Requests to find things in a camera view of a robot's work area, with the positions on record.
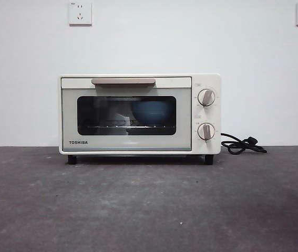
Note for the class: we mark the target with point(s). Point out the beige oven knob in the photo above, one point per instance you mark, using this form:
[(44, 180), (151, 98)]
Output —
[(206, 131), (206, 97)]

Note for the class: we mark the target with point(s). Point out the cream toaster oven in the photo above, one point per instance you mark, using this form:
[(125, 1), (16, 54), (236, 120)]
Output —
[(206, 78)]

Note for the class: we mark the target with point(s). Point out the blue bowl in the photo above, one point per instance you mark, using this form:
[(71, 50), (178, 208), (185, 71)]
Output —
[(150, 113)]

